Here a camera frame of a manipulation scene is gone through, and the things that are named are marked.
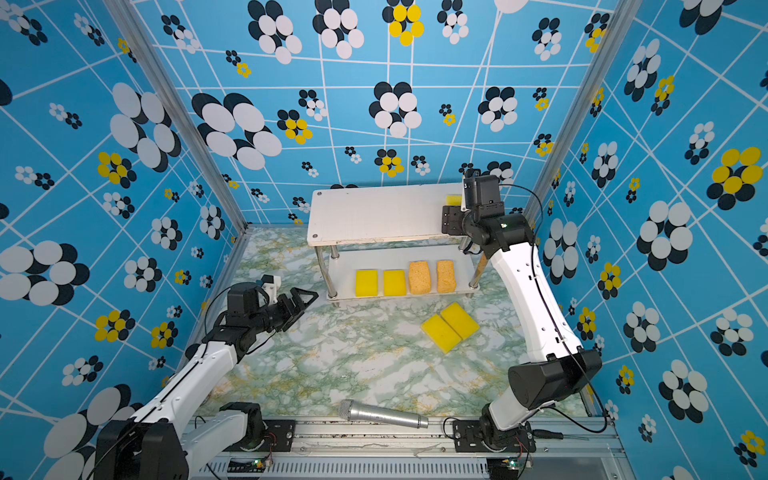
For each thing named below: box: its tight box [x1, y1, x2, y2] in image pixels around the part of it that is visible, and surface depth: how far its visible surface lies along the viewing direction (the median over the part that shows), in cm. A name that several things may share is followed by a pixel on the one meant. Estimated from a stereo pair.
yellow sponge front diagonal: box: [421, 314, 462, 354], surface depth 93 cm
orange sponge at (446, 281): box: [437, 260, 456, 293], surface depth 96 cm
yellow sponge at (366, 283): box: [355, 269, 379, 297], surface depth 96 cm
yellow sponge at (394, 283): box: [383, 270, 407, 296], surface depth 96 cm
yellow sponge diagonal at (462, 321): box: [440, 302, 481, 340], surface depth 96 cm
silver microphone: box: [338, 399, 429, 429], surface depth 76 cm
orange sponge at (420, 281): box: [409, 261, 431, 295], surface depth 96 cm
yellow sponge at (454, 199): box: [445, 194, 463, 206], surface depth 79 cm
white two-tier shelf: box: [307, 183, 489, 301], surface depth 82 cm
